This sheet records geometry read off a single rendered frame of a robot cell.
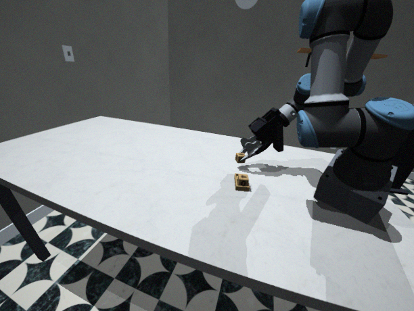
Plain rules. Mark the tan wooden tray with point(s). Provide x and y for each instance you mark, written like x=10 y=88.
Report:
x=240 y=188

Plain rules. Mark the tan cube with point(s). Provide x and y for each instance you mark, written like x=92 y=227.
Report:
x=242 y=180
x=238 y=157

